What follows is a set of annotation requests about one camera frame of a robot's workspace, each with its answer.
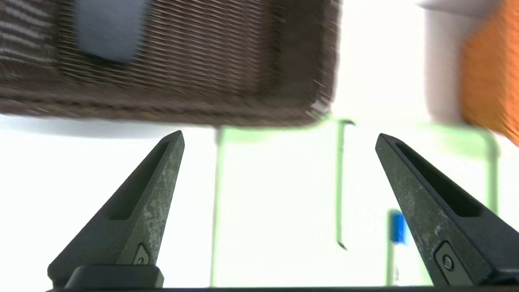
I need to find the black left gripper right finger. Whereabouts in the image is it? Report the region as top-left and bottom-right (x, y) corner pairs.
(375, 133), (519, 286)

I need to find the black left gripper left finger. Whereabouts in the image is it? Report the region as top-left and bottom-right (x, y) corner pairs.
(48, 131), (185, 286)

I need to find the white marker with blue cap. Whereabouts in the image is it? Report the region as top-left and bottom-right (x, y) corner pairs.
(385, 209), (408, 286)

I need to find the white marker with black cap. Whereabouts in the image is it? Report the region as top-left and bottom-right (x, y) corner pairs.
(336, 119), (357, 251)

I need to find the dark grey soft object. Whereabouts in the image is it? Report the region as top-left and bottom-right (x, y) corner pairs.
(75, 0), (151, 64)

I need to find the orange wicker basket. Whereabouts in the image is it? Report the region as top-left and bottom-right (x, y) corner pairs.
(462, 0), (519, 146)

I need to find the dark brown wicker basket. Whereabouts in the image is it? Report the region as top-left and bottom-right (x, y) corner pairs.
(0, 0), (343, 127)

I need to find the light green plastic tray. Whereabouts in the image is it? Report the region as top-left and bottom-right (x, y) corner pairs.
(210, 118), (502, 287)

